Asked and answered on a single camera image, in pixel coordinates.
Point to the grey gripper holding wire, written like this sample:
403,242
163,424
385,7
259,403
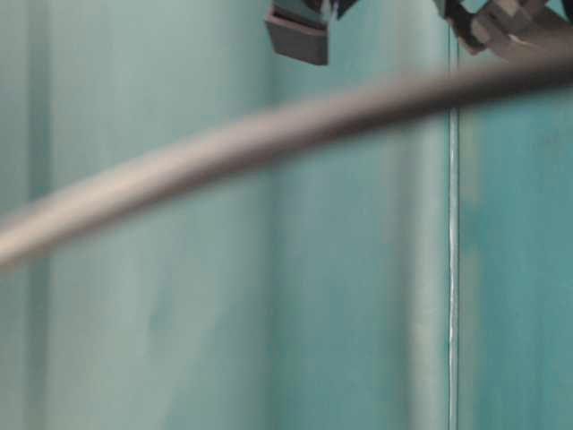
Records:
509,29

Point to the grey wire gripper finger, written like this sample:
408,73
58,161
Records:
299,29

